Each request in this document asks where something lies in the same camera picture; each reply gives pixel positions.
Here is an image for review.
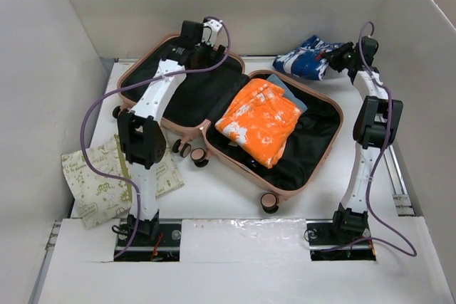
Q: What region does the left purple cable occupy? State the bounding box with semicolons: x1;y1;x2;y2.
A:
79;16;232;261

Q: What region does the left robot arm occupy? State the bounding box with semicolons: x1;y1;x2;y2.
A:
117;16;227;245

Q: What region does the aluminium rail right side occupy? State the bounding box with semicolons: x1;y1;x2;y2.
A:
356;61;416;216

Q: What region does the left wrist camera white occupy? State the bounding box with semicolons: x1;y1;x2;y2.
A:
201;17;224;47

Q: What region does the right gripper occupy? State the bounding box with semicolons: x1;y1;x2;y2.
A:
322;41;358;72

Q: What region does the pink hardshell suitcase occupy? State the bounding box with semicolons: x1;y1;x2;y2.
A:
112;31;345;214

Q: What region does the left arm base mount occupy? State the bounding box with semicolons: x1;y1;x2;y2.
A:
111;221;182;263

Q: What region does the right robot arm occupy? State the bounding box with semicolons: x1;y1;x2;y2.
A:
323;36;403;243

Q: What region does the orange white tie-dye garment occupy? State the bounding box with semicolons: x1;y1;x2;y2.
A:
215;78;303;169

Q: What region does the blue white patterned garment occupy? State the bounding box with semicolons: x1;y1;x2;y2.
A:
272;35;344;80

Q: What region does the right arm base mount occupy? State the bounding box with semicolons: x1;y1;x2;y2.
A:
304;219;376;261

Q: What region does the grey-blue cloth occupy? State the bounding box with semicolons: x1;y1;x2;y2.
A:
266;74;308;113

